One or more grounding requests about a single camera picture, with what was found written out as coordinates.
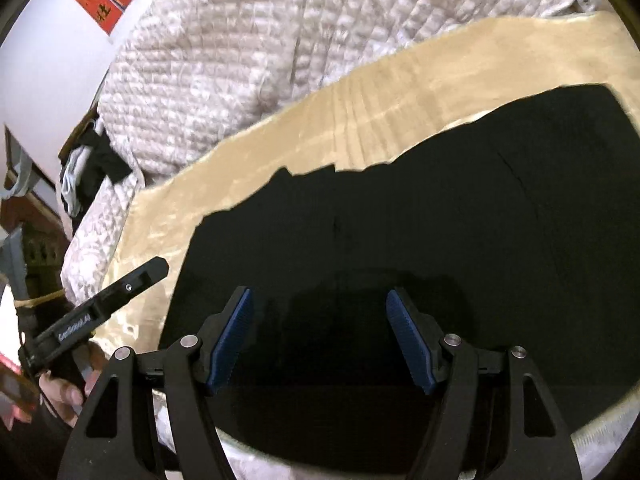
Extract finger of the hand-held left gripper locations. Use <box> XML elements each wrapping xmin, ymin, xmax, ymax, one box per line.
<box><xmin>92</xmin><ymin>256</ymin><xmax>168</xmax><ymax>318</ymax></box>

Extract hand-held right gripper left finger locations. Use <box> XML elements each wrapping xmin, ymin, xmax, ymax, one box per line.
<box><xmin>62</xmin><ymin>286</ymin><xmax>253</xmax><ymax>480</ymax></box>

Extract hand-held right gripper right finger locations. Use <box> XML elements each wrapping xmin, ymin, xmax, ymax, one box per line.
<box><xmin>386</xmin><ymin>287</ymin><xmax>576</xmax><ymax>480</ymax></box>

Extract black pants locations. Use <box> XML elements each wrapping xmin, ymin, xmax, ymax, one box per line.
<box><xmin>160</xmin><ymin>84</ymin><xmax>640</xmax><ymax>476</ymax></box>

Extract person's left hand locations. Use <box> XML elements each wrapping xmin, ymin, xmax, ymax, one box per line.
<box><xmin>40</xmin><ymin>345</ymin><xmax>108</xmax><ymax>428</ymax></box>

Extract reddish brown object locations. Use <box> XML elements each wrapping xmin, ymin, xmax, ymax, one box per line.
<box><xmin>0</xmin><ymin>360</ymin><xmax>40</xmax><ymax>426</ymax></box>

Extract grey plastic object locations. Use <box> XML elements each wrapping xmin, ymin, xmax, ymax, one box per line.
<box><xmin>0</xmin><ymin>227</ymin><xmax>28</xmax><ymax>306</ymax></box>

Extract dark wooden cabinet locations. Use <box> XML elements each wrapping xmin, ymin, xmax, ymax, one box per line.
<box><xmin>0</xmin><ymin>195</ymin><xmax>73</xmax><ymax>293</ymax></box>

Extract light grey cloth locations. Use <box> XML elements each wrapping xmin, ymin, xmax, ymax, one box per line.
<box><xmin>59</xmin><ymin>147</ymin><xmax>101</xmax><ymax>218</ymax></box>

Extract black garment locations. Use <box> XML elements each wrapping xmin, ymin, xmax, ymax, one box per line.
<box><xmin>82</xmin><ymin>130</ymin><xmax>133</xmax><ymax>183</ymax></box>

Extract beige velvet blanket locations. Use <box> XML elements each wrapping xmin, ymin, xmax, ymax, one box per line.
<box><xmin>92</xmin><ymin>10</ymin><xmax>640</xmax><ymax>461</ymax></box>

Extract quilted floral bedspread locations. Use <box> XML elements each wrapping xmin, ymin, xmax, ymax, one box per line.
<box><xmin>60</xmin><ymin>0</ymin><xmax>640</xmax><ymax>480</ymax></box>

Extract brown wooden bed frame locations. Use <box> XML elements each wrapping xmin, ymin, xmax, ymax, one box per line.
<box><xmin>59</xmin><ymin>105</ymin><xmax>101</xmax><ymax>161</ymax></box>

